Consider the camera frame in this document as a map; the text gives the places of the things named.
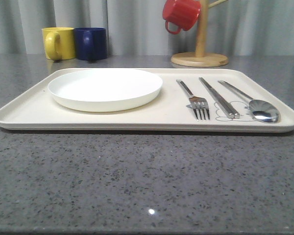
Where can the cream rabbit serving tray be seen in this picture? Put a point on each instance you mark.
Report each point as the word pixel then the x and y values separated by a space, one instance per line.
pixel 35 109

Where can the silver metal fork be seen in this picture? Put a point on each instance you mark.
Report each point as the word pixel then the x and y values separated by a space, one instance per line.
pixel 199 105

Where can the white round plate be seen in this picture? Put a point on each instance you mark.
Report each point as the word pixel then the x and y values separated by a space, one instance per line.
pixel 105 90

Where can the wooden mug tree stand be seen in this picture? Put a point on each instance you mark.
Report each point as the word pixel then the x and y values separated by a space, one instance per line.
pixel 200 58

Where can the silver metal spoon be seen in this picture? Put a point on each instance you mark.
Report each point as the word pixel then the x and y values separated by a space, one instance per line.
pixel 260 110

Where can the yellow mug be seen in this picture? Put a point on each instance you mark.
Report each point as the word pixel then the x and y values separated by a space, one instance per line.
pixel 59 43

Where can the dark blue mug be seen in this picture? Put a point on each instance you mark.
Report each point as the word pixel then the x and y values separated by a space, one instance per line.
pixel 90 43

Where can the red ribbed mug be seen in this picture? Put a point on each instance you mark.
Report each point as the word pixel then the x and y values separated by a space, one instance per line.
pixel 180 15

